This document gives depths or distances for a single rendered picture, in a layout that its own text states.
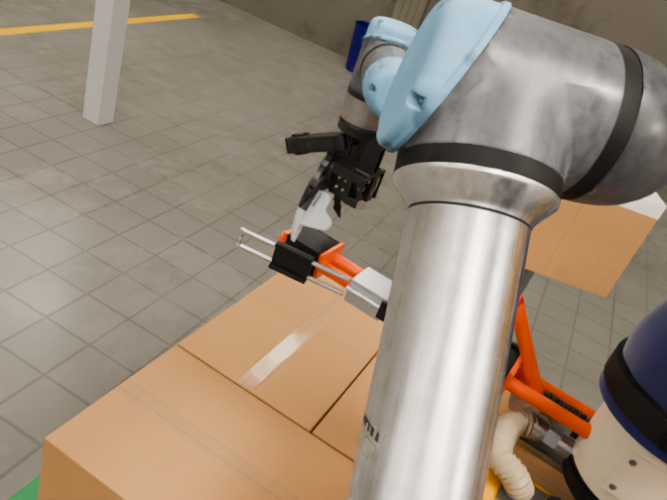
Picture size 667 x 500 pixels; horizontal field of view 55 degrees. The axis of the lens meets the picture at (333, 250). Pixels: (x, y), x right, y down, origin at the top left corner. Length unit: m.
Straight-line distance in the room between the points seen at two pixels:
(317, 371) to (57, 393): 0.92
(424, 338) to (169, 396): 1.15
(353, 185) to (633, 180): 0.57
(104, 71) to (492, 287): 3.49
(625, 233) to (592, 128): 2.00
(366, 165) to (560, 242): 1.52
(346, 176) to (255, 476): 0.71
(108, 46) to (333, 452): 2.76
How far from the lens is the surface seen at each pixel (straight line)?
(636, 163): 0.47
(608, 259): 2.48
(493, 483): 1.02
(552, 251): 2.43
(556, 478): 1.13
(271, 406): 1.55
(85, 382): 2.27
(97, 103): 3.88
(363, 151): 0.97
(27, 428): 2.15
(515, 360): 1.04
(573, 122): 0.45
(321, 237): 1.10
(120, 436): 1.42
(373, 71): 0.82
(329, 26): 6.98
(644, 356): 0.90
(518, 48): 0.44
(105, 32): 3.75
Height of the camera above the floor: 1.63
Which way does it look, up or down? 30 degrees down
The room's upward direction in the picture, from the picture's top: 20 degrees clockwise
